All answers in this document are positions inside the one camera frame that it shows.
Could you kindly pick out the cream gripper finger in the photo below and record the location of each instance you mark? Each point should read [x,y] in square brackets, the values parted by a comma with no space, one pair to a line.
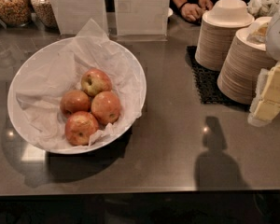
[257,32]
[266,105]

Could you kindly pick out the red apple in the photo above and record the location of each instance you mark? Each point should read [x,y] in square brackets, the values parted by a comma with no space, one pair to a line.
[74,101]
[79,127]
[106,107]

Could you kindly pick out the large white bowl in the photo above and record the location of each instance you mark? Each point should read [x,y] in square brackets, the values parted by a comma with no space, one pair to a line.
[28,131]

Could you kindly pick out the top green-red apple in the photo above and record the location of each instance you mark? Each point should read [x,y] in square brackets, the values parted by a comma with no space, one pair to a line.
[95,81]

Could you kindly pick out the person's right hand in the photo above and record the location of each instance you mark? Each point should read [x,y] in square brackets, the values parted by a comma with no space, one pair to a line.
[205,4]

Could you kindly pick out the person's left hand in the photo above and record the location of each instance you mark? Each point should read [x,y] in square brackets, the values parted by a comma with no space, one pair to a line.
[191,12]

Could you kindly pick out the front stack paper bowls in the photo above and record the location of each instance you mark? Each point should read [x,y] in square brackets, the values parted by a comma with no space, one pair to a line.
[239,73]

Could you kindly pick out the stack paper bowls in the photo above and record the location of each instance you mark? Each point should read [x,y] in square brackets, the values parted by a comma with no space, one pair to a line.
[217,31]
[239,73]

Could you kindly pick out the back stack paper bowls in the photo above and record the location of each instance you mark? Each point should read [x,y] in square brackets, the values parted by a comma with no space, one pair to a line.
[217,31]

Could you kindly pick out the black rubber mat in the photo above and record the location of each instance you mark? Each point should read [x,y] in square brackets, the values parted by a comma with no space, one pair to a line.
[206,83]

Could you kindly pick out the small white dish behind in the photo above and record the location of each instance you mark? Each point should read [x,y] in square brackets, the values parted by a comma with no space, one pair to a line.
[170,12]

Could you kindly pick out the right white sign holder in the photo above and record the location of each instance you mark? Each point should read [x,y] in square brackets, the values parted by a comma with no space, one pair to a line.
[141,17]

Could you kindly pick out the white sign holder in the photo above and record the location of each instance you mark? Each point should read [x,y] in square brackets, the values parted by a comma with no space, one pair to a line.
[72,15]
[141,17]

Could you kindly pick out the left white sign holder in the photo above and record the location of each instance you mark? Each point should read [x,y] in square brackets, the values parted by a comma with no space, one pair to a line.
[72,15]

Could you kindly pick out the right glass cereal jar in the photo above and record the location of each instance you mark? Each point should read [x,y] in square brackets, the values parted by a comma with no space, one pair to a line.
[43,10]

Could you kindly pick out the glass cereal jar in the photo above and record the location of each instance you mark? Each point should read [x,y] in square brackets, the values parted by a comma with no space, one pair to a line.
[43,10]
[15,12]

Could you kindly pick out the white tissue paper liner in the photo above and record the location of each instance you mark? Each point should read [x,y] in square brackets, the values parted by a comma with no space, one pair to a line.
[53,78]

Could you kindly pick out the left glass cereal jar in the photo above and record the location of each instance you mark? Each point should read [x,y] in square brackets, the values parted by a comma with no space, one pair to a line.
[15,12]

